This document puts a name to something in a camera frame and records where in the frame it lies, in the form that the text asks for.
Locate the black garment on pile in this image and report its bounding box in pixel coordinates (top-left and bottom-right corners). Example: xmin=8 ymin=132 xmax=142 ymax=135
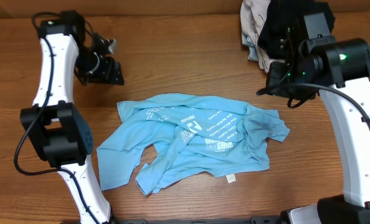
xmin=258 ymin=0 xmax=335 ymax=59

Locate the light blue t-shirt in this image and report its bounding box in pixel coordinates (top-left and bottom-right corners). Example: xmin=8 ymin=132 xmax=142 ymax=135
xmin=97 ymin=93 xmax=290 ymax=195

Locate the beige garment in pile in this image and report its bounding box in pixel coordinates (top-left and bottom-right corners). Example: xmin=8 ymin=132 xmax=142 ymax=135
xmin=240 ymin=0 xmax=275 ymax=73

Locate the light denim garment in pile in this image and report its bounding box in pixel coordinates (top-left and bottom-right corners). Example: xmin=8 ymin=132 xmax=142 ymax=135
xmin=242 ymin=32 xmax=259 ymax=62

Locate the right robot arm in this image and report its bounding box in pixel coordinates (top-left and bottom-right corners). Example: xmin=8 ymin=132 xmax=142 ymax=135
xmin=260 ymin=13 xmax=370 ymax=223

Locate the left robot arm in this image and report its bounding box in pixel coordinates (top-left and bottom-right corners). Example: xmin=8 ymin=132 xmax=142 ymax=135
xmin=14 ymin=10 xmax=125 ymax=223

